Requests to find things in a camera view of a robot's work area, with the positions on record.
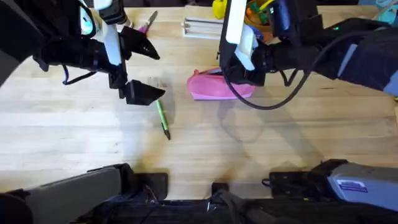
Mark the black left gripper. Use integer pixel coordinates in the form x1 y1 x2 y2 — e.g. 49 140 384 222
33 26 166 106

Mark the pink soft zip bag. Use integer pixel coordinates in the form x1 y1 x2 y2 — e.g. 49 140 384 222
186 67 257 101

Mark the left wrist upright plate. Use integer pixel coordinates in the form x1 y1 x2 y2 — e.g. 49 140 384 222
99 21 123 67

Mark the wrist upright plate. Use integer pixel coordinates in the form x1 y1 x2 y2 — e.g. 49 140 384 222
218 0 249 70
99 21 123 67

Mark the green pen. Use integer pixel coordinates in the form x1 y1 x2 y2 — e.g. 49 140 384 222
155 98 172 141

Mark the pale flat box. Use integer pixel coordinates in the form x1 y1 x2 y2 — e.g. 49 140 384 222
181 17 225 40

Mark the right wrist upright plate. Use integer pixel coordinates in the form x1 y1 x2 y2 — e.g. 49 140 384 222
218 0 249 70

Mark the brown bowl of toys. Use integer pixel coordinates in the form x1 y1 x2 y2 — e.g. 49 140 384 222
243 0 276 44

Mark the yellow toy block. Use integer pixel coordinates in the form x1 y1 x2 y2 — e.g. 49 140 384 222
211 0 228 21

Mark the teal object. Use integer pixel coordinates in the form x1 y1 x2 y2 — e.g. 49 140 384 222
357 0 398 26

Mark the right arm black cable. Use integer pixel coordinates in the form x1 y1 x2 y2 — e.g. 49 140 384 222
222 29 388 111

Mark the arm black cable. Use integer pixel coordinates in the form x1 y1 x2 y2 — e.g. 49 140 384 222
61 63 98 86
222 29 388 111

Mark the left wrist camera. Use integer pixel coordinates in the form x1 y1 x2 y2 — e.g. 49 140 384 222
92 0 129 26

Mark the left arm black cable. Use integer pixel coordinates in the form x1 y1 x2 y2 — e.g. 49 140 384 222
61 63 98 86

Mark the black rail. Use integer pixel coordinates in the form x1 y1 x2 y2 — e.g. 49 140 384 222
70 182 398 224

